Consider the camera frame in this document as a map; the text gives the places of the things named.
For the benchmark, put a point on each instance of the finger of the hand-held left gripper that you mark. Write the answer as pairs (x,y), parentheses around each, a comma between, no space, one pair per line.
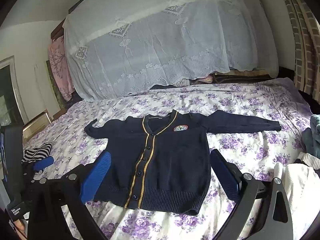
(44,163)

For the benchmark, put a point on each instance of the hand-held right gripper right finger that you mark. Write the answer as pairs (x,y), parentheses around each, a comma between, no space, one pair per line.
(225,177)

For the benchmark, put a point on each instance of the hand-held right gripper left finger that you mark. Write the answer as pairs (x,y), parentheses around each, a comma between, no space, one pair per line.
(97,177)

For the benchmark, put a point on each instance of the black white striped garment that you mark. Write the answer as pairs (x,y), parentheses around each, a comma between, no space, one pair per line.
(37,151)

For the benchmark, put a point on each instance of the navy knit cardigan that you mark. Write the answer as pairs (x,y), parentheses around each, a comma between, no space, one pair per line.
(175,155)

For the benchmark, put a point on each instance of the person's left hand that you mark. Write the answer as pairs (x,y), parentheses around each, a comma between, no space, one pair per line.
(20,227)

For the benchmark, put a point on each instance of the purple floral bedsheet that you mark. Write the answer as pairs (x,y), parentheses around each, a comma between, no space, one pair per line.
(250,155)

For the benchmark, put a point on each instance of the golden framed panel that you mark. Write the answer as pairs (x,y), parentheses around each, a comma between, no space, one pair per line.
(37,122)

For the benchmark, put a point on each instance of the sliding glass window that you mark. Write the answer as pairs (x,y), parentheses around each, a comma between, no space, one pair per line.
(7,92)

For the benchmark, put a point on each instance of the green patterned panel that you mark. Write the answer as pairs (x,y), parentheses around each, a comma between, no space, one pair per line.
(53,87)

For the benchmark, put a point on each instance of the teal cloth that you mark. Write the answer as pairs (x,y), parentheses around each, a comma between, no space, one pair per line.
(313,135)

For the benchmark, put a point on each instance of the pink floral cloth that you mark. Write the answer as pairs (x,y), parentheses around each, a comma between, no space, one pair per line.
(58,65)

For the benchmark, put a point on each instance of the dark folded blankets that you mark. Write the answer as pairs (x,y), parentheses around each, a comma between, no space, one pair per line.
(225,77)

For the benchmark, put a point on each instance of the dark wooden headboard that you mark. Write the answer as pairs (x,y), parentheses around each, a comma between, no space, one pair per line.
(58,30)

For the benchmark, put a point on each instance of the white lace cover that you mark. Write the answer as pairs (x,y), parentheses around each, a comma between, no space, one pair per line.
(162,42)

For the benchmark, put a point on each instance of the brick pattern curtain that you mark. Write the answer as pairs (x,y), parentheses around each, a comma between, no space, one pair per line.
(302,42)

